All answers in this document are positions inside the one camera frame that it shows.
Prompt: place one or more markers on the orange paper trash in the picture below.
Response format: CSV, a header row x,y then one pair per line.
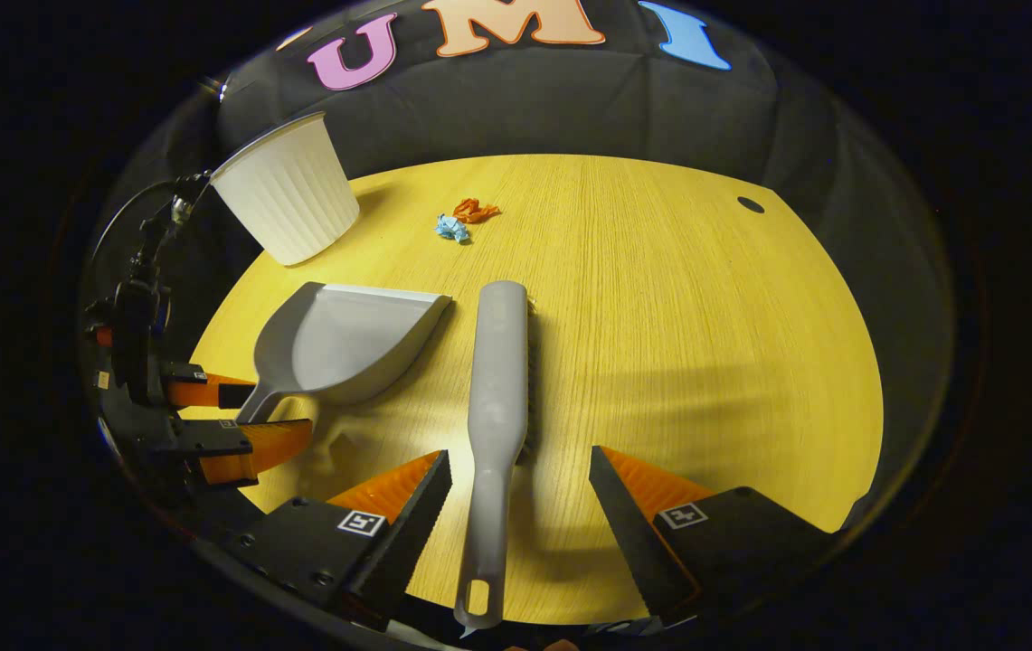
x,y
472,212

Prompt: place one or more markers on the yellow wooden desktop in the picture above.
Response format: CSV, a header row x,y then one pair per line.
x,y
705,344

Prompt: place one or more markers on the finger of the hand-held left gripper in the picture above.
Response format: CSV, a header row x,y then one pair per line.
x,y
208,394
253,448

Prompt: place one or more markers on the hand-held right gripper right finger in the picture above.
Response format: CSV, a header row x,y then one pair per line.
x,y
629,533

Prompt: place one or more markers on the blue paper trash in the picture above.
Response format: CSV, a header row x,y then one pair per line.
x,y
452,228

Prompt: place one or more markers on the grey plastic dustpan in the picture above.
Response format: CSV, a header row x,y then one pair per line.
x,y
353,339

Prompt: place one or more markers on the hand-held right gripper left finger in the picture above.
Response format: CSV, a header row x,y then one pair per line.
x,y
402,542

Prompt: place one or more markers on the white ribbed garbage bin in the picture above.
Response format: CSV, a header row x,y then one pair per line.
x,y
289,194

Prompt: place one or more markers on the small grey broom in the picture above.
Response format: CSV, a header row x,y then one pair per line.
x,y
497,389

